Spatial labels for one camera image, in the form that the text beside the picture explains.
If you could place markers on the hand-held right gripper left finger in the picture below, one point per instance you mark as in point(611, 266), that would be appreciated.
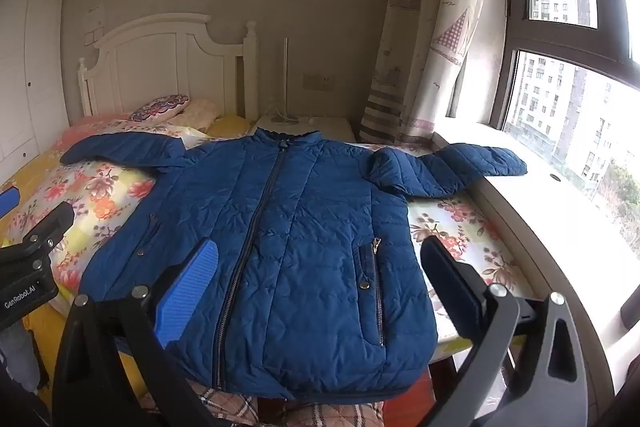
point(187, 289)

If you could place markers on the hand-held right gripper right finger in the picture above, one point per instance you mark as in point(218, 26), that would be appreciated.
point(450, 287)

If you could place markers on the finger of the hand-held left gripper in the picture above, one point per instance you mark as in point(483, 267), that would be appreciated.
point(52, 227)
point(7, 203)

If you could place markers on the blue quilted jacket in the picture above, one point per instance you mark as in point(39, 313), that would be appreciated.
point(300, 232)

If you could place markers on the yellow daisy bedsheet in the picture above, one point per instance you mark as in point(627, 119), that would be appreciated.
point(45, 337)

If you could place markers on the floral quilt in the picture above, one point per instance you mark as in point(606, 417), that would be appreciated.
point(100, 192)

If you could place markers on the pink checked pillow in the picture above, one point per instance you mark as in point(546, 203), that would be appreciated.
point(95, 127)

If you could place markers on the white window sill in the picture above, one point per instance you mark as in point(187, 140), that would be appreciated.
point(550, 227)

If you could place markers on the plaid quilted mat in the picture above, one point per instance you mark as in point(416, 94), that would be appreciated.
point(240, 407)

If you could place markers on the white wardrobe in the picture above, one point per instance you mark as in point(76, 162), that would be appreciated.
point(30, 72)

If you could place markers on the patterned purple pillow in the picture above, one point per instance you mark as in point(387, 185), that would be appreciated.
point(160, 107)

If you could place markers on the yellow pillow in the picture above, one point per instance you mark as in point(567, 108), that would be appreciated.
point(230, 126)

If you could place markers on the peach pillow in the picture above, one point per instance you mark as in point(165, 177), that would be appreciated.
point(197, 114)

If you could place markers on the white nightstand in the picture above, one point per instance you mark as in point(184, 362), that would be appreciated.
point(335, 129)

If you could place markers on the white bed headboard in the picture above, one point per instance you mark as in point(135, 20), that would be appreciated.
point(160, 57)

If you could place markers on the white pole lamp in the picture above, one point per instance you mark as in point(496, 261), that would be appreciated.
point(286, 77)

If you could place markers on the sailboat print curtain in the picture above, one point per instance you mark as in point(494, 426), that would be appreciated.
point(430, 32)

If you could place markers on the dark framed window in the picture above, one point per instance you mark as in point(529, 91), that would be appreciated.
point(510, 32)

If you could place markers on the wall socket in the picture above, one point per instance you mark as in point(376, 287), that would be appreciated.
point(318, 82)

